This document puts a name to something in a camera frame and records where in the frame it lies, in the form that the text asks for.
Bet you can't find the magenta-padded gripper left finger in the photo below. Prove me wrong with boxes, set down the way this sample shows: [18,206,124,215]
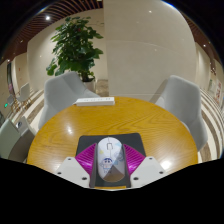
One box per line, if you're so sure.
[54,143,99,189]

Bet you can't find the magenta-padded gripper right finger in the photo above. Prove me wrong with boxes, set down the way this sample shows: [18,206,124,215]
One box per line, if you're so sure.
[122,143,166,189]

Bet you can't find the white cartoon-print computer mouse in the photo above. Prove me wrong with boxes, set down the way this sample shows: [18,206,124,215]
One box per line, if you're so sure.
[96,136,127,183]

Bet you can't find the black mouse pad green lines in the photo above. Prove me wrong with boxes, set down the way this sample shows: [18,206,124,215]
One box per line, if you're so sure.
[75,132,147,189]

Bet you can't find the white power strip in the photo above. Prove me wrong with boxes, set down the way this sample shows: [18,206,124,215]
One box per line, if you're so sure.
[73,96,116,107]

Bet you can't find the grey shell chair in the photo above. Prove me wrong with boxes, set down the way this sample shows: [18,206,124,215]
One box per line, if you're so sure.
[154,74,209,153]
[37,71,100,130]

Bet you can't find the grey-green upholstered chair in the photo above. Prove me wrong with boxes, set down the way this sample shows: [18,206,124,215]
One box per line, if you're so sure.
[0,116,36,164]

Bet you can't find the small white chair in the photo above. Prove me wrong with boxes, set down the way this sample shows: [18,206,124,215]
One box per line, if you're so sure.
[16,82,33,104]

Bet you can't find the green potted plant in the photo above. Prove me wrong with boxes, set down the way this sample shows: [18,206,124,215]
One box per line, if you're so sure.
[45,15,104,93]

